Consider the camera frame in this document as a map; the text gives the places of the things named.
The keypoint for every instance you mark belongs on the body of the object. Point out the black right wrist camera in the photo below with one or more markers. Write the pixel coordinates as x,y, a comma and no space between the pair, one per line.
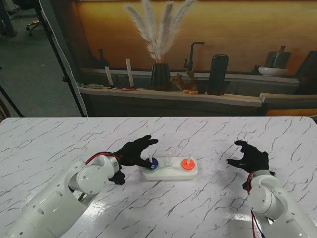
246,186

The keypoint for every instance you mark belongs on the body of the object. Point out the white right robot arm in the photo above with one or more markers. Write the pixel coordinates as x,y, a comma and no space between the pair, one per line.
265,196

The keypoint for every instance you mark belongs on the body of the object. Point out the white pampas grass bunch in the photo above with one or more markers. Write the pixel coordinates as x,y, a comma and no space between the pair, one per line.
161,37

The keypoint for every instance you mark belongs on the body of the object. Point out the office chair with orange seat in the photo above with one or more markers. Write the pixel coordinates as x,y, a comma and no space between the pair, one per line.
33,24

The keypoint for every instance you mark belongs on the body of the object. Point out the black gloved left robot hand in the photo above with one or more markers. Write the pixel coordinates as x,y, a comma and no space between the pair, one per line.
131,153

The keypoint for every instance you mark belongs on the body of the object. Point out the black kitchen faucet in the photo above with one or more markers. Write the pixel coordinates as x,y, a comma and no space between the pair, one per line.
192,54

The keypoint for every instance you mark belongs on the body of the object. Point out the tall white candle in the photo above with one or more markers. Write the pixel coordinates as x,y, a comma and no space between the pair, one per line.
129,72

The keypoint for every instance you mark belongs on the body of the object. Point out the white three-rod Hanoi tower base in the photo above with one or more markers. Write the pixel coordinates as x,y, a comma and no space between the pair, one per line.
171,174

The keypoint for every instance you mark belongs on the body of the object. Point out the short white candle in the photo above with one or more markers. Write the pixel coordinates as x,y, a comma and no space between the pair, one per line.
109,75

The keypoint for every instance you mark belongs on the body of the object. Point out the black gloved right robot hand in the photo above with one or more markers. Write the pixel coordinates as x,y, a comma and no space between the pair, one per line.
257,161

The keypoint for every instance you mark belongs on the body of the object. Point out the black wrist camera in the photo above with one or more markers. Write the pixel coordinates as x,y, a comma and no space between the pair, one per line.
246,186
119,178

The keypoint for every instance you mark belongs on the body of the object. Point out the wooden board with red pieces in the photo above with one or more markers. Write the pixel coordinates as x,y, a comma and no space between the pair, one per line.
123,88

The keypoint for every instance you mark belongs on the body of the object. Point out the white-edged kitchen backdrop panel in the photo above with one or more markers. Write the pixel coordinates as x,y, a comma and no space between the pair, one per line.
62,37

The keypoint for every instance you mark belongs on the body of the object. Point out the black tripod stand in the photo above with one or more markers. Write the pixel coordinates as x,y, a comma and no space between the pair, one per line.
11,101
64,78

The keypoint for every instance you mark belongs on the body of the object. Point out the black ribbed vase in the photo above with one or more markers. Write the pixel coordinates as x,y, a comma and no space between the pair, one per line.
161,77

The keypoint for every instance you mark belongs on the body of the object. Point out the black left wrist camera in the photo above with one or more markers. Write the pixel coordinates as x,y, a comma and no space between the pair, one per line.
119,178

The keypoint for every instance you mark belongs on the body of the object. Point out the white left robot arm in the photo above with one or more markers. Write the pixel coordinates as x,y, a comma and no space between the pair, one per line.
86,178

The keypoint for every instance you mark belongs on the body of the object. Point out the small dark jar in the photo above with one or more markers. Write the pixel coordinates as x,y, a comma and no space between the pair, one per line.
256,70

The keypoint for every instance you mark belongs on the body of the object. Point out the yellow orange fruit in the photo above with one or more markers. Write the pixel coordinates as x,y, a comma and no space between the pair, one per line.
192,92

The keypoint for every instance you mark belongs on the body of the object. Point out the tall black cylinder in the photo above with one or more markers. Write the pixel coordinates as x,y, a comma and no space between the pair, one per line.
219,72

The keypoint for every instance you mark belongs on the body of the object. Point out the brown plush toy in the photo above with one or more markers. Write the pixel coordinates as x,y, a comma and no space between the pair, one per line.
189,81

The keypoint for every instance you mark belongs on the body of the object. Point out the dark teal box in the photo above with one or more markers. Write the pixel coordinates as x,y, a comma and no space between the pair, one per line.
307,74

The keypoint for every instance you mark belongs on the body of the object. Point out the white bowl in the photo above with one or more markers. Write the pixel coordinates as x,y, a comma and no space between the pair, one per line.
272,71

